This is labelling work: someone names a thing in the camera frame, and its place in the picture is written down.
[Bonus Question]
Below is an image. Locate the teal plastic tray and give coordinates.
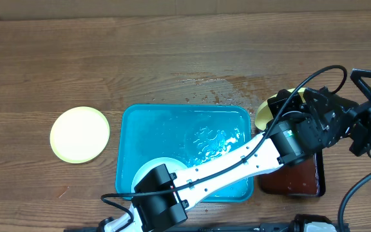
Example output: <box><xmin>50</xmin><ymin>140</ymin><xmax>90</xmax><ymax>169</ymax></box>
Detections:
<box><xmin>115</xmin><ymin>104</ymin><xmax>251</xmax><ymax>193</ymax></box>

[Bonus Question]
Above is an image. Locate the black tray with dark water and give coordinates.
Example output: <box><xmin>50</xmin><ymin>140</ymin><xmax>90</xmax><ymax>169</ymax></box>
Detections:
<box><xmin>258</xmin><ymin>151</ymin><xmax>326</xmax><ymax>197</ymax></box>

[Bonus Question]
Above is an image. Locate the yellow-green plate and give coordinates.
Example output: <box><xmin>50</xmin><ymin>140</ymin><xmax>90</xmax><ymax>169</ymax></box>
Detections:
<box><xmin>50</xmin><ymin>106</ymin><xmax>110</xmax><ymax>164</ymax></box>
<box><xmin>254</xmin><ymin>87</ymin><xmax>307</xmax><ymax>131</ymax></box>

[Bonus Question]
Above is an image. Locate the light blue plate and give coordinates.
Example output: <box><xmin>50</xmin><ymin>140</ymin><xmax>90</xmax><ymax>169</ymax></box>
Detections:
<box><xmin>131</xmin><ymin>157</ymin><xmax>189</xmax><ymax>194</ymax></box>

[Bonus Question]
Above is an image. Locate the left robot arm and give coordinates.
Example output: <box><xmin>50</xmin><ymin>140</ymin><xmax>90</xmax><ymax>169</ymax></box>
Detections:
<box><xmin>97</xmin><ymin>88</ymin><xmax>358</xmax><ymax>231</ymax></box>

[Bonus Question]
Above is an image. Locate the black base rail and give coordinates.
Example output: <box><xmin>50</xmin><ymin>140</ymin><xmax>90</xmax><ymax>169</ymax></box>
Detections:
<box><xmin>63</xmin><ymin>222</ymin><xmax>350</xmax><ymax>232</ymax></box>

